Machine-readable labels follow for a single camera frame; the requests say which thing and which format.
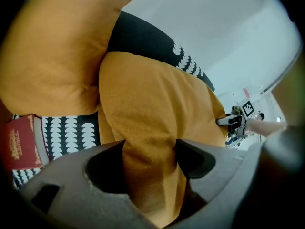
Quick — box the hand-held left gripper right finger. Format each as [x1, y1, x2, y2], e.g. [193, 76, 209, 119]
[164, 139, 265, 229]

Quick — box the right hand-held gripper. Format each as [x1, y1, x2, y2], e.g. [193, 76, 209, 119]
[216, 100, 254, 137]

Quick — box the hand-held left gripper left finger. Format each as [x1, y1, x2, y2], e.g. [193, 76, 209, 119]
[16, 139, 157, 229]

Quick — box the orange cushion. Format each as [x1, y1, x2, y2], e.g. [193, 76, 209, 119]
[0, 0, 139, 116]
[98, 51, 227, 229]

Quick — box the person's right forearm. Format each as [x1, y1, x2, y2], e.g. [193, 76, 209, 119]
[247, 118, 288, 136]

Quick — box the black white patterned sofa cover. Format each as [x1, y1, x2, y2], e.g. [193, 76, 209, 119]
[11, 10, 216, 190]

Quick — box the white bag with red label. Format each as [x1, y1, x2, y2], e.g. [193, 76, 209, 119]
[238, 86, 259, 102]

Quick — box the red book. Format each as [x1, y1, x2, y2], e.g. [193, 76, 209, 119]
[0, 113, 51, 171]

